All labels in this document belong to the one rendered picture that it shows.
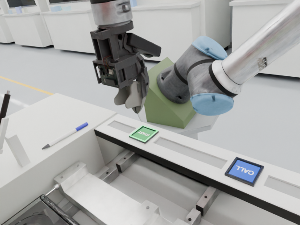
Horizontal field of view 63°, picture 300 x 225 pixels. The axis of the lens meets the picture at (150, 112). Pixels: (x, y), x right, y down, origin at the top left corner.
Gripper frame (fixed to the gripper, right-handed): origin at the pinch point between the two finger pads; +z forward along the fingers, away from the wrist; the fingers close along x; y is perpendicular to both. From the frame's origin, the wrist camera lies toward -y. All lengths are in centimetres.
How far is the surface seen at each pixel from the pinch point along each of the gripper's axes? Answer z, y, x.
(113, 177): 21.0, 7.6, -7.6
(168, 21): 36, -257, -180
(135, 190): 22.2, 6.9, 0.5
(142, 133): 7.8, 0.1, -0.1
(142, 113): 22.2, -25.2, -25.3
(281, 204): 8.1, 4.1, 34.1
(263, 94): 104, -218, -32
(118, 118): 8.2, -2.4, -12.1
